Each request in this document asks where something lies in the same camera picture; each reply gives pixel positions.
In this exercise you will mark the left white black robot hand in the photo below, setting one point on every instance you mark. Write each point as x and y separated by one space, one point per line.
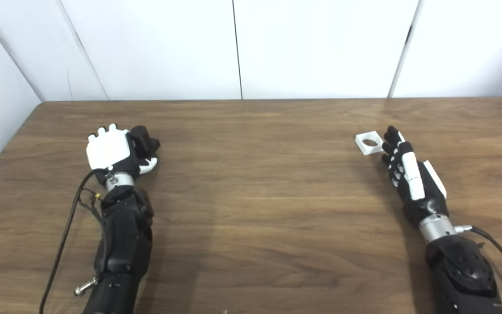
107 148

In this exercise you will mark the black peg with square base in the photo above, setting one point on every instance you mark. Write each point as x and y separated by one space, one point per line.
144 139

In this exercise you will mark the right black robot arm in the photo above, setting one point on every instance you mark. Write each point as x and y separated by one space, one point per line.
464 270

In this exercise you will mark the white square piece with hole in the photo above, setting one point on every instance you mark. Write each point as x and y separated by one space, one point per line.
364 149

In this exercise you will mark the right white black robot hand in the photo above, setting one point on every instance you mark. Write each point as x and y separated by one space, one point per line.
412 179

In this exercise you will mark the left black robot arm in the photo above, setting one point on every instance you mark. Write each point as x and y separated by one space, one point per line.
124 244

